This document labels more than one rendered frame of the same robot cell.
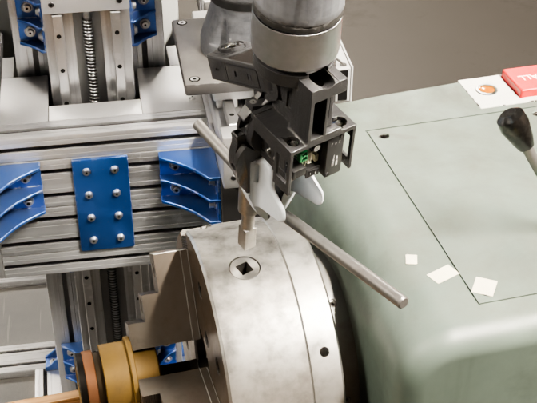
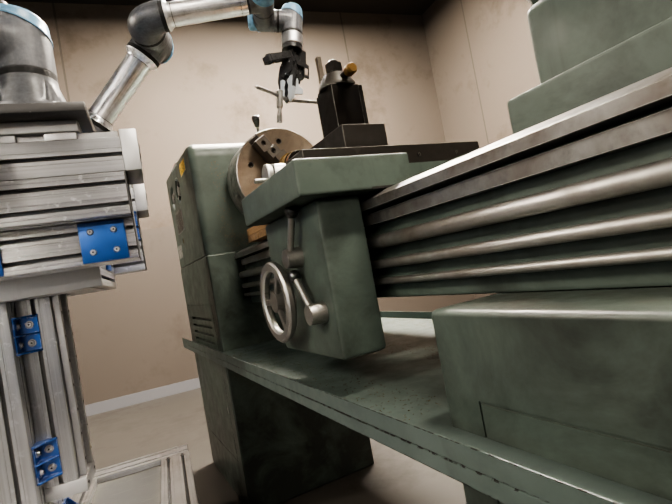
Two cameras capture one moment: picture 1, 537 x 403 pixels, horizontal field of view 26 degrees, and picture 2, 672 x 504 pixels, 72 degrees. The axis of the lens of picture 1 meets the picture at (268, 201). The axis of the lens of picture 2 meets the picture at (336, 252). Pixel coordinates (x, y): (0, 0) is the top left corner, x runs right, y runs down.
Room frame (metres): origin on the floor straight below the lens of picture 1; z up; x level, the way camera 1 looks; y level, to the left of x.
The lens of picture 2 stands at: (1.20, 1.59, 0.75)
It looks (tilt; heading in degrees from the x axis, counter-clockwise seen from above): 2 degrees up; 258
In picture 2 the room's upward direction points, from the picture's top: 10 degrees counter-clockwise
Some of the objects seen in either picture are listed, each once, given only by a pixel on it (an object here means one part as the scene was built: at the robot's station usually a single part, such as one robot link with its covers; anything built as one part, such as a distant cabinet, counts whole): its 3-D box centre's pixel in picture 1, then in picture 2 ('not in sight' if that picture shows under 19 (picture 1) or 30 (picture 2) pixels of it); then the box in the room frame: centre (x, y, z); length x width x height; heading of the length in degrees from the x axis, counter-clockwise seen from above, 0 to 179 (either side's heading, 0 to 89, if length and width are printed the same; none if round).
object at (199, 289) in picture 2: not in sight; (268, 357); (1.14, -0.35, 0.43); 0.60 x 0.48 x 0.86; 105
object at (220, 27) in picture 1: (248, 16); not in sight; (1.64, 0.03, 1.21); 0.15 x 0.15 x 0.10
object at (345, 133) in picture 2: not in sight; (342, 151); (0.94, 0.62, 1.00); 0.20 x 0.10 x 0.05; 105
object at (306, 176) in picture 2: not in sight; (386, 186); (0.87, 0.68, 0.90); 0.53 x 0.30 x 0.06; 15
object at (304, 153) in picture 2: not in sight; (377, 167); (0.87, 0.63, 0.95); 0.43 x 0.18 x 0.04; 15
